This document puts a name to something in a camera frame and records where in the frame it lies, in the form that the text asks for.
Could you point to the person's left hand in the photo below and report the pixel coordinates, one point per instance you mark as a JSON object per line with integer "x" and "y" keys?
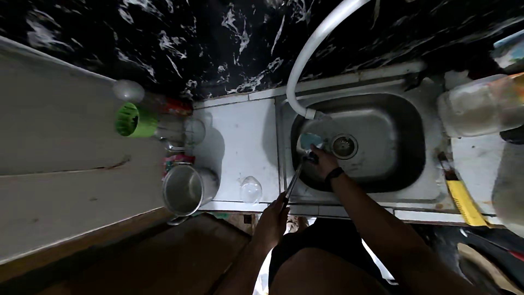
{"x": 271, "y": 224}

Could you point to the person's right hand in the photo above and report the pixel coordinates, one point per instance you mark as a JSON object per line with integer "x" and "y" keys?
{"x": 326, "y": 162}

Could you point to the person's right fingers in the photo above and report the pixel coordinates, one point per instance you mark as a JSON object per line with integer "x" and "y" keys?
{"x": 316, "y": 151}

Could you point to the person's left fingers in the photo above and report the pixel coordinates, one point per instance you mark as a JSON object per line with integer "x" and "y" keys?
{"x": 281, "y": 207}

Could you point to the person's left forearm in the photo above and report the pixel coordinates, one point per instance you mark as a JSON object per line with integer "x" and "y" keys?
{"x": 248, "y": 268}

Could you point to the person's right forearm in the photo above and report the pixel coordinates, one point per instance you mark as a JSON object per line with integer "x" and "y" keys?
{"x": 380, "y": 217}

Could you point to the pale blue sponge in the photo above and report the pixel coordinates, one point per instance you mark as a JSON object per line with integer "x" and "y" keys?
{"x": 309, "y": 140}

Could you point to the metal drain strainer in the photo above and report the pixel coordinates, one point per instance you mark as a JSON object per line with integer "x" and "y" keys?
{"x": 344, "y": 146}

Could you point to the clear drinking glass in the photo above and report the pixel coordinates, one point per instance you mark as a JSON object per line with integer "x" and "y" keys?
{"x": 250, "y": 190}

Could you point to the stainless steel sink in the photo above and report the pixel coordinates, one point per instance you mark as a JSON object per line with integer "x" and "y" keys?
{"x": 372, "y": 123}

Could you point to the person's legs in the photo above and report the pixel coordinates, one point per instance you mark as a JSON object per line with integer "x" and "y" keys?
{"x": 327, "y": 266}

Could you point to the metal pot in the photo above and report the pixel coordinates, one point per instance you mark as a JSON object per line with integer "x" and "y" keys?
{"x": 184, "y": 190}

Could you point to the pink packet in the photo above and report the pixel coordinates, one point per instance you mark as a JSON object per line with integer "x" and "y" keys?
{"x": 178, "y": 159}

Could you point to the clear glass jar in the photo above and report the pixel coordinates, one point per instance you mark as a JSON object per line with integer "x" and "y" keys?
{"x": 194, "y": 130}

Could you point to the shiny metal utensil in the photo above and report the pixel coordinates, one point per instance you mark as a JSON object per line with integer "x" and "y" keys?
{"x": 175, "y": 146}

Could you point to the red packet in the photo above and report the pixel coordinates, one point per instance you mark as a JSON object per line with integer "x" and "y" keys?
{"x": 177, "y": 107}

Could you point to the green plastic cup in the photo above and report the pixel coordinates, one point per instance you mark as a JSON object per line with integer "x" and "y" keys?
{"x": 143, "y": 124}

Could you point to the translucent plastic jar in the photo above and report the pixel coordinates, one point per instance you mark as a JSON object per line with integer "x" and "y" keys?
{"x": 475, "y": 107}

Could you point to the large pale container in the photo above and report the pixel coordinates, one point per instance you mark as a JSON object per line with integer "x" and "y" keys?
{"x": 508, "y": 184}

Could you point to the black round lid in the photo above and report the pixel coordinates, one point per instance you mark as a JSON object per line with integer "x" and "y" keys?
{"x": 513, "y": 135}

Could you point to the blue and white packet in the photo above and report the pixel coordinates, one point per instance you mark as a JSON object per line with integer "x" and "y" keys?
{"x": 509, "y": 50}

